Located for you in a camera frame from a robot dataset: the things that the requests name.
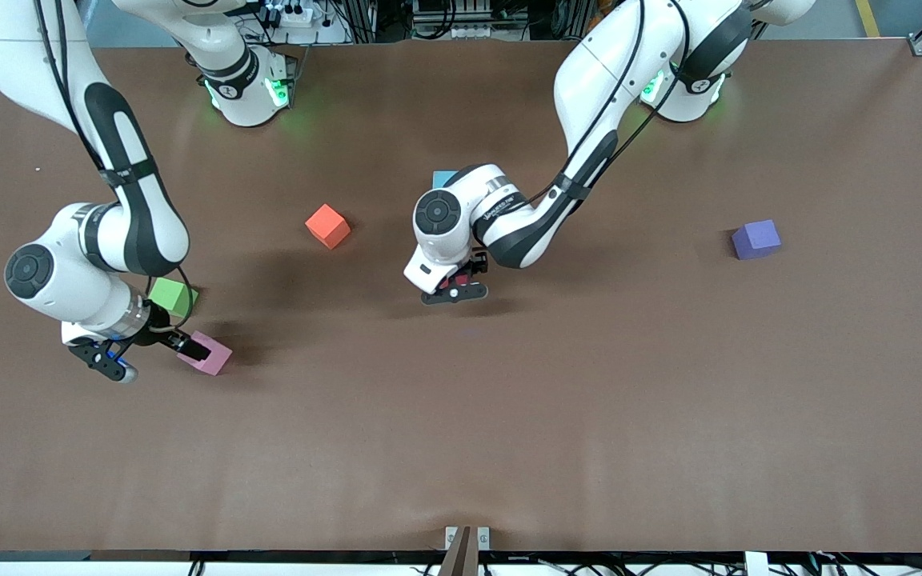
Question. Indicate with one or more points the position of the red foam cube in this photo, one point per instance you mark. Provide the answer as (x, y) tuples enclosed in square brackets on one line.
[(453, 282)]

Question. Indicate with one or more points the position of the white label tag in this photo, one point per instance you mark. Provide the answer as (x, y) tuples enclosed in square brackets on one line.
[(756, 564)]

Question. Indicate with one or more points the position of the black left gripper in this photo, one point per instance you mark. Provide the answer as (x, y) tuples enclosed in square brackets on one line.
[(478, 265)]

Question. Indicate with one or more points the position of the blue foam cube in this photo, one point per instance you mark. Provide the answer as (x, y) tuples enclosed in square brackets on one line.
[(445, 178)]

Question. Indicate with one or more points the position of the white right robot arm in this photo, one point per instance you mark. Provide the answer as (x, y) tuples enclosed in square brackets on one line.
[(141, 224)]

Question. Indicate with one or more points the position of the white electronics box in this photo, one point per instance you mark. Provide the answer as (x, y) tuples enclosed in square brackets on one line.
[(453, 20)]

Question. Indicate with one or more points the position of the green foam cube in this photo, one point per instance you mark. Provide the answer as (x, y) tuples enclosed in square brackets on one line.
[(173, 298)]

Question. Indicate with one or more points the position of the pink foam cube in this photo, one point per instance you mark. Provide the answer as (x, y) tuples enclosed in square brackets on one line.
[(214, 356)]

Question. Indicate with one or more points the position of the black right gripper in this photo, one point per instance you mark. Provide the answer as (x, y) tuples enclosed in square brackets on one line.
[(162, 334)]

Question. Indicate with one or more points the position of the purple foam cube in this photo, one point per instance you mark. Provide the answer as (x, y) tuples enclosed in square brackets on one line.
[(755, 238)]

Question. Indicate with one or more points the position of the orange foam cube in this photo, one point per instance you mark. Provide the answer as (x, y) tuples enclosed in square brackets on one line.
[(327, 226)]

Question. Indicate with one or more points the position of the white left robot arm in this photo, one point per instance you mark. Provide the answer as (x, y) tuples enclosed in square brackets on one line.
[(525, 228)]

